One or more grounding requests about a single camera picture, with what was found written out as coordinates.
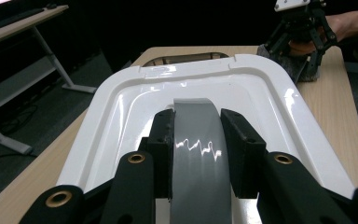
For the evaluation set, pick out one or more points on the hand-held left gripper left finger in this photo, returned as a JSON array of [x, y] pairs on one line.
[[161, 155]]

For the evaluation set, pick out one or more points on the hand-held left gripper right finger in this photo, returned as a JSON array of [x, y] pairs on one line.
[[245, 155]]

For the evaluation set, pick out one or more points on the white container lid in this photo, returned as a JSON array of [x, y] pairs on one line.
[[261, 93]]

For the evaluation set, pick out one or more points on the black keyboard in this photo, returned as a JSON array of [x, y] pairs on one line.
[[9, 20]]

